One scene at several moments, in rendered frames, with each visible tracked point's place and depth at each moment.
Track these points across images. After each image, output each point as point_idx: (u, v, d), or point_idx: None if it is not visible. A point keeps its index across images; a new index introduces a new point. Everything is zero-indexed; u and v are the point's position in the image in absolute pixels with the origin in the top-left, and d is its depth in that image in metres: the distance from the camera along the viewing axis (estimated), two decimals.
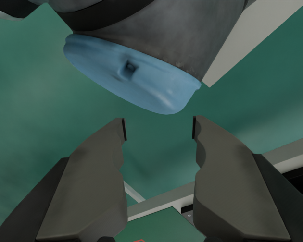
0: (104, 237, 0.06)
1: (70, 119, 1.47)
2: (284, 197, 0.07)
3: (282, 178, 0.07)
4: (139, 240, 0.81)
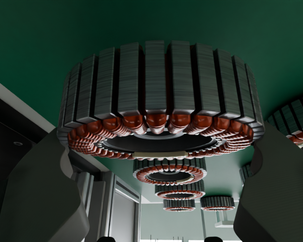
0: (104, 237, 0.06)
1: None
2: None
3: None
4: None
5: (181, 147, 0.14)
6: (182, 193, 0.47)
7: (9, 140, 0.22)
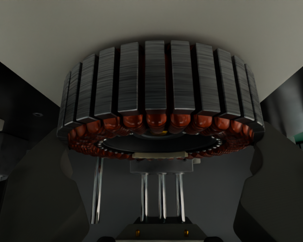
0: (104, 237, 0.06)
1: None
2: None
3: None
4: None
5: (181, 147, 0.14)
6: None
7: None
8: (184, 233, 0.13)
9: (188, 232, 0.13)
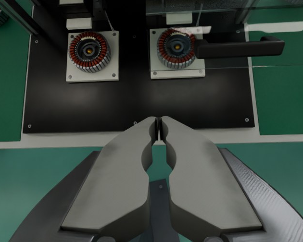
0: (104, 237, 0.06)
1: None
2: (251, 186, 0.07)
3: (246, 168, 0.08)
4: None
5: (83, 41, 0.54)
6: None
7: (37, 43, 0.59)
8: None
9: None
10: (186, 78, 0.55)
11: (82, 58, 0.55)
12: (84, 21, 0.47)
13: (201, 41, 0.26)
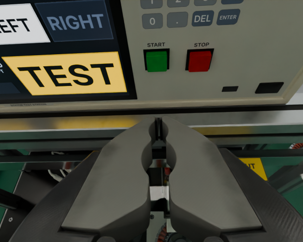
0: (104, 237, 0.06)
1: None
2: (251, 186, 0.07)
3: (246, 168, 0.08)
4: None
5: None
6: None
7: (10, 223, 0.49)
8: None
9: None
10: None
11: None
12: None
13: None
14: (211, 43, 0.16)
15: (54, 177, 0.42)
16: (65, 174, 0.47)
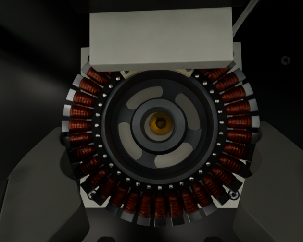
0: (104, 237, 0.06)
1: None
2: None
3: None
4: None
5: (130, 80, 0.12)
6: None
7: None
8: None
9: None
10: None
11: (124, 152, 0.13)
12: (197, 30, 0.08)
13: None
14: None
15: None
16: None
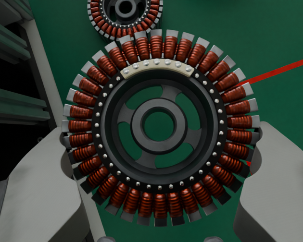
0: (104, 237, 0.06)
1: None
2: None
3: None
4: None
5: (130, 80, 0.12)
6: None
7: None
8: None
9: None
10: None
11: (124, 152, 0.13)
12: None
13: None
14: None
15: None
16: None
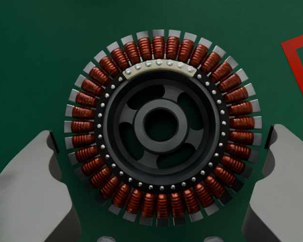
0: (104, 237, 0.06)
1: None
2: None
3: None
4: None
5: (132, 80, 0.11)
6: None
7: None
8: None
9: None
10: None
11: (126, 152, 0.13)
12: None
13: None
14: None
15: None
16: None
